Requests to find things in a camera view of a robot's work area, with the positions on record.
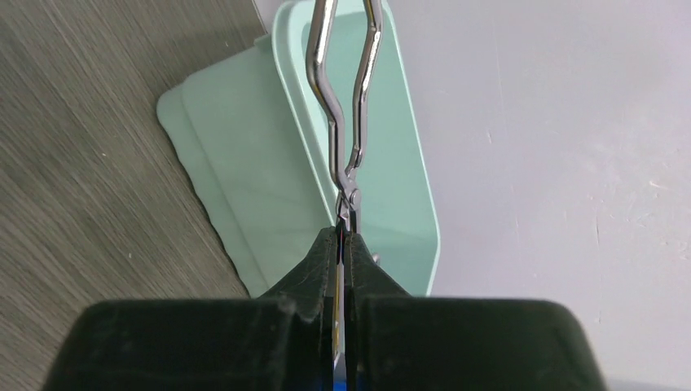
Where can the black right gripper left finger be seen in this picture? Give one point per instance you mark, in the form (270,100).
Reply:
(306,299)

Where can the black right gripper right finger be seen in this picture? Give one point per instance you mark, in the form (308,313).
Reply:
(366,285)

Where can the mint green plastic bin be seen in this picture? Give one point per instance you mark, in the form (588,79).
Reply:
(254,142)

